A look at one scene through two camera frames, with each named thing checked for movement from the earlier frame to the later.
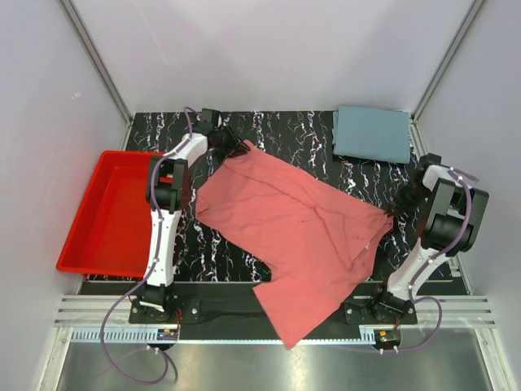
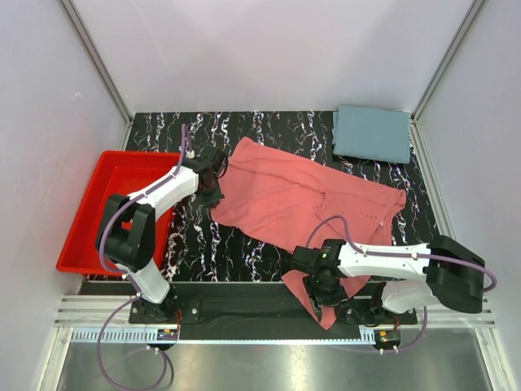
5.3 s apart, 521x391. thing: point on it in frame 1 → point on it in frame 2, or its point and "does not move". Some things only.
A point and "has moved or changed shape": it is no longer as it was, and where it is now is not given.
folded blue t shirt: (372, 133) does not move
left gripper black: (235, 147) → (212, 200)
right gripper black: (400, 207) → (319, 300)
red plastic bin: (111, 232) does not move
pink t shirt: (319, 241) has moved or changed shape
